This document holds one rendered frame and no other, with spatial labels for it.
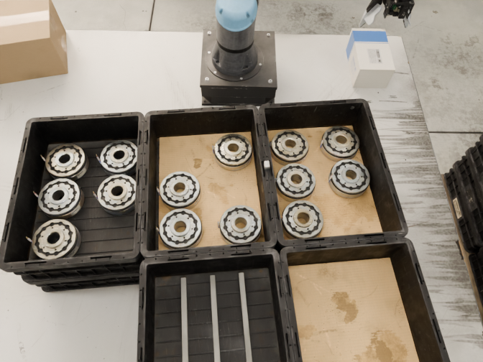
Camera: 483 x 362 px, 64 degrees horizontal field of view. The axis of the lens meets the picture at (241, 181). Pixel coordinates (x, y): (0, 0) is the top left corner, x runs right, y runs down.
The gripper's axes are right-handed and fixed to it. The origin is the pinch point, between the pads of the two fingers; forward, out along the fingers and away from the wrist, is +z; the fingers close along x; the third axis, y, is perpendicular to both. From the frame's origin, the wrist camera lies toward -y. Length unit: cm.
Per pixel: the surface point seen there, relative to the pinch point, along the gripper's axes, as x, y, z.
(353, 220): -17, 66, 5
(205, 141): -56, 43, 5
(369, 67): -2.8, 9.4, 9.2
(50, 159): -96, 51, 2
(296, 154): -31, 49, 2
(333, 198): -21, 60, 5
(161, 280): -64, 82, 5
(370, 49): -1.0, 0.9, 9.3
